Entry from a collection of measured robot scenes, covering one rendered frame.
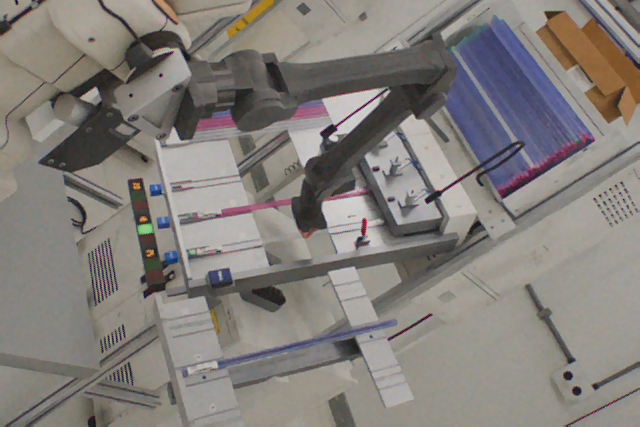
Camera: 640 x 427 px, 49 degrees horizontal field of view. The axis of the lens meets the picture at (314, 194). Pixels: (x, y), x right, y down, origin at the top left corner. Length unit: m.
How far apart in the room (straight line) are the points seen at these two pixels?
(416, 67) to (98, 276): 1.54
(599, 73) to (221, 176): 1.20
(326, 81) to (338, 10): 2.02
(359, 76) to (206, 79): 0.27
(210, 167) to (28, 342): 0.74
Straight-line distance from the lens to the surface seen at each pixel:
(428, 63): 1.23
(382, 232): 1.86
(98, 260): 2.50
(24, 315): 1.46
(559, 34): 2.48
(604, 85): 2.35
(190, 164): 1.94
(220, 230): 1.80
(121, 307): 2.33
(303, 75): 1.11
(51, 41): 1.09
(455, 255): 1.94
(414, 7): 4.49
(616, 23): 2.12
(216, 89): 1.01
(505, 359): 3.37
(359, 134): 1.44
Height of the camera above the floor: 1.54
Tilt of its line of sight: 17 degrees down
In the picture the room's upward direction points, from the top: 55 degrees clockwise
